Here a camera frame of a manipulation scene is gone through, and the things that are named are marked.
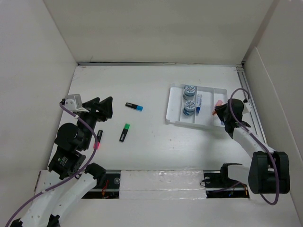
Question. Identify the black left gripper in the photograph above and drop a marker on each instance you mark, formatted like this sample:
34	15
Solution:
102	109

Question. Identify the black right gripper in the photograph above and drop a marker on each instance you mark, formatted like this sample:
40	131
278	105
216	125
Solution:
219	109

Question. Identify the pink eraser capsule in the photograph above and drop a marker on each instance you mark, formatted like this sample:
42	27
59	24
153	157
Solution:
219	103

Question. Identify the blue spray pen bottle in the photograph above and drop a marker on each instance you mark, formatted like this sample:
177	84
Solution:
198	103

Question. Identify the black highlighter with barcode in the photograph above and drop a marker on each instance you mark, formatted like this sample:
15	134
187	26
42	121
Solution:
124	132

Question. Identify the small blue cleaning gel jar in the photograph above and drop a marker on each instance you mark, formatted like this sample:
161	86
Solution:
189	108

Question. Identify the black highlighter blue cap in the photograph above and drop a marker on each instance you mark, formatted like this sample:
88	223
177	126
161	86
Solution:
134	106

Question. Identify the large blue cleaning gel jar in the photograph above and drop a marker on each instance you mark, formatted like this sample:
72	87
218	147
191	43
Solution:
189	92

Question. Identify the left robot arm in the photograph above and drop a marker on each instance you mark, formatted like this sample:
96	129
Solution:
71	172

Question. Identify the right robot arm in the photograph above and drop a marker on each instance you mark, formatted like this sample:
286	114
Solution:
269	169

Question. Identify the white plastic organizer tray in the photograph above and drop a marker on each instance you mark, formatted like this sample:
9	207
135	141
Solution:
204	119

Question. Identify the black highlighter pink cap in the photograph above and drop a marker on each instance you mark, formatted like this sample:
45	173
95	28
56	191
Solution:
99	136

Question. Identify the white foam block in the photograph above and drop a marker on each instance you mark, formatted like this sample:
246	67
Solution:
161	185

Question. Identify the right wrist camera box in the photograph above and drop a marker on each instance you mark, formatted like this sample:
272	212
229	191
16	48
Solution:
247	106

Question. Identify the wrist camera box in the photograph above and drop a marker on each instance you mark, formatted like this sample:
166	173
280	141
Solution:
247	106
73	102

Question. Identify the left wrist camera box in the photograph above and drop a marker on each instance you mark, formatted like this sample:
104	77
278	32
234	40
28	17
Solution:
73	102

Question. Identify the aluminium rail right side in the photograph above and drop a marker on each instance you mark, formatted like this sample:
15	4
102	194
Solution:
256	127

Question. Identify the aluminium rail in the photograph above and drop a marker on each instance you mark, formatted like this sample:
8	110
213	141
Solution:
108	64
256	127

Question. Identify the aluminium rail at back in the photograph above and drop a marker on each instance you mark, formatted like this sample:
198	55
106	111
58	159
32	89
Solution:
108	64

